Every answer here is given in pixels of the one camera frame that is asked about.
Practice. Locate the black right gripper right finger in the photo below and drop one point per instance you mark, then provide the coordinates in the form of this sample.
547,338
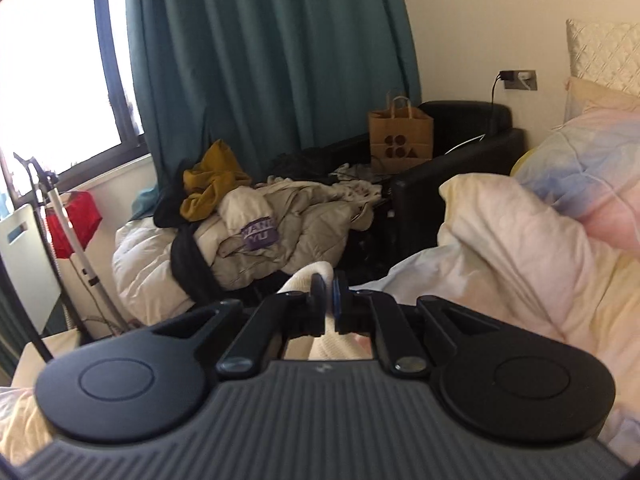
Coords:
378,316

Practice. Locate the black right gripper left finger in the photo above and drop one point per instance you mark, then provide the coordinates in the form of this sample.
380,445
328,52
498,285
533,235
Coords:
265,335

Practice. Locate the cream white knit garment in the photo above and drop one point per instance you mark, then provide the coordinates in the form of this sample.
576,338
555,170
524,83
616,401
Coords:
316,280

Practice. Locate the black garment on pile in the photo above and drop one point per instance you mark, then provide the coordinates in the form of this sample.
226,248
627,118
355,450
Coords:
187,263

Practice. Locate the beige jacket purple patch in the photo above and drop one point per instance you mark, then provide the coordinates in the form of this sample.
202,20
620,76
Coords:
283,225

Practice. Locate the white puffy duvet pile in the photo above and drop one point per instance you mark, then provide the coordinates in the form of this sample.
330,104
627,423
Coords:
142,273

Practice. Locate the mustard yellow garment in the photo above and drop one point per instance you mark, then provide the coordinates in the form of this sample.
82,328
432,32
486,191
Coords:
213,177

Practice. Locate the brown paper bag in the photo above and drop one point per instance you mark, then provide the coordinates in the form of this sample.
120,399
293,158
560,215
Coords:
401,137

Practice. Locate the black armchair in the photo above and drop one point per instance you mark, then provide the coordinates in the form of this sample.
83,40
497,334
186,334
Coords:
469,136

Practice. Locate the pastel pink bed duvet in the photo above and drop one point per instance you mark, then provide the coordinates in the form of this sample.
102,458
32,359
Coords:
527,310

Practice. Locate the red cloth on rack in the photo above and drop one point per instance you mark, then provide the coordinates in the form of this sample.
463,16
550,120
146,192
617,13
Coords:
84,217

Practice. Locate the silver tripod stand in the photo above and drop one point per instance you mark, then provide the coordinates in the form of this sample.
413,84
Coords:
45,189

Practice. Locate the teal curtain right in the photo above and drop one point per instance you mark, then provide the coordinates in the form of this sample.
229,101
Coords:
265,76

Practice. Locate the white quilted headboard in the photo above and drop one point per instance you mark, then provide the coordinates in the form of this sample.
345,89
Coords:
606,53

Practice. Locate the white chair with black frame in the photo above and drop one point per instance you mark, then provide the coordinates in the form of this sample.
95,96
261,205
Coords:
30,271

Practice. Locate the wall socket with charger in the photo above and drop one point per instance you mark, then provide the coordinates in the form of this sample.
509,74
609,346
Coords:
509,89

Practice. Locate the window with black frame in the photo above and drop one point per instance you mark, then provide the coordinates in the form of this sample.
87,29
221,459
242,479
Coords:
67,97

